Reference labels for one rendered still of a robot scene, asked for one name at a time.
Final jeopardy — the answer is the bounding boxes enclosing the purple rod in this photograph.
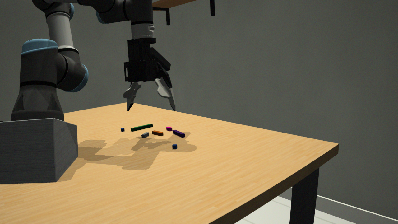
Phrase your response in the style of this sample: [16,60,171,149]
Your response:
[173,130,185,138]

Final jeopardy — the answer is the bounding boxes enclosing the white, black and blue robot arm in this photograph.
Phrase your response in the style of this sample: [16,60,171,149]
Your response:
[11,0,155,121]

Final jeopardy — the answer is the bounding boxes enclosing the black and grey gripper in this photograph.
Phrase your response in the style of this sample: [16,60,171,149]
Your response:
[123,38,176,111]

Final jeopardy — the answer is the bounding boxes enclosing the orange rod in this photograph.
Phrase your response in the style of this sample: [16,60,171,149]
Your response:
[152,130,163,136]

